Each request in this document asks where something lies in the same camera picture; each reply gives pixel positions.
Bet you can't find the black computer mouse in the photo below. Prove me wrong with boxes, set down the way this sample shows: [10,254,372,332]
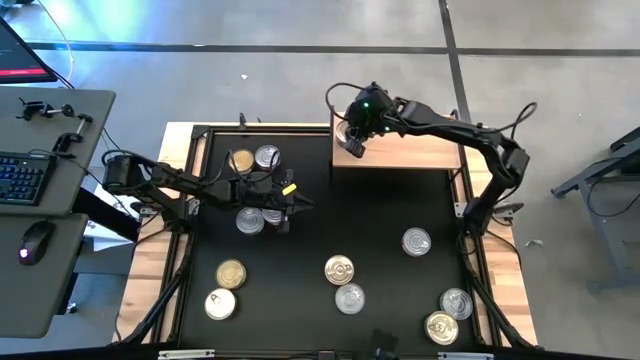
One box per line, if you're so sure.
[17,220,57,266]

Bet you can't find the wooden shelf black posts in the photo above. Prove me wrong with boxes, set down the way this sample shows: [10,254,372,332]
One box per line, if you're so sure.
[327,103,474,176]

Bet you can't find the tin can white green label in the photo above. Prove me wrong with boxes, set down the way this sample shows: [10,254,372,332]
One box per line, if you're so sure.
[228,148,256,176]
[334,282,367,316]
[215,258,248,291]
[439,287,474,322]

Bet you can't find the thin pale floor cable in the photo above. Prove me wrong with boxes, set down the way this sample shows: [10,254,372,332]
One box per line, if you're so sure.
[35,0,75,86]

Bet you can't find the black table mat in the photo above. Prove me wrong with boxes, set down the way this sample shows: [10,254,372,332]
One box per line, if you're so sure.
[178,130,477,351]

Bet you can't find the black desk foot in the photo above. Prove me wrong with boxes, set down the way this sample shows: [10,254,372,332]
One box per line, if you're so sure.
[56,269,84,317]

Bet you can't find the tin can pale gold lid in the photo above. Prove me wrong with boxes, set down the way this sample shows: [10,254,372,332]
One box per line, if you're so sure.
[323,254,356,287]
[333,118,354,148]
[203,287,238,322]
[423,310,460,347]

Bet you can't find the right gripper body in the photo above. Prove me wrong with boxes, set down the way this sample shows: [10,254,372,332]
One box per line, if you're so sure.
[344,82,401,144]

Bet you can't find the black backlit keyboard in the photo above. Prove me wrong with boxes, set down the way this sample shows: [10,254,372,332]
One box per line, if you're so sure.
[0,152,58,207]

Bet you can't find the grey desk top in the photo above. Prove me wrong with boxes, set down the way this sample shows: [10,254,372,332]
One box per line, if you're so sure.
[0,213,90,340]
[0,85,117,217]

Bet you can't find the dark grey metal table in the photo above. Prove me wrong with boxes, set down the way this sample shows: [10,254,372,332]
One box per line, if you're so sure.
[549,125,640,294]

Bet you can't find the black desk clamp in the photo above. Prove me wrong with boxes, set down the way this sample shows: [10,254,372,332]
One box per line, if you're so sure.
[16,97,76,121]
[52,113,94,154]

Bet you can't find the black cable loop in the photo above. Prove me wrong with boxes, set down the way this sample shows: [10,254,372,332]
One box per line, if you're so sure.
[585,175,640,219]

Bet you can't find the black desk base bar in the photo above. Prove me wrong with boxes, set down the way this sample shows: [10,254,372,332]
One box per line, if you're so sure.
[71,185,143,243]

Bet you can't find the silver metal bracket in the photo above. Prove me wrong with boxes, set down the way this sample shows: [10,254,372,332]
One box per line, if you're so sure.
[437,351,495,360]
[157,349,216,360]

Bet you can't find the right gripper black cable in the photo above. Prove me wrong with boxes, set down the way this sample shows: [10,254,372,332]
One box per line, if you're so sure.
[324,81,372,125]

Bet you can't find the black aluminium frame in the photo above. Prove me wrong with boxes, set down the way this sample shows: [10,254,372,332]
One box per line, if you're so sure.
[110,110,540,351]

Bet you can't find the black computer monitor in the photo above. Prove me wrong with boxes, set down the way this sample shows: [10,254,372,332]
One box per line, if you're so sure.
[0,17,59,85]

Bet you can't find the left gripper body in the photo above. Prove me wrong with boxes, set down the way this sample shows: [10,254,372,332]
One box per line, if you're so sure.
[233,168,299,234]

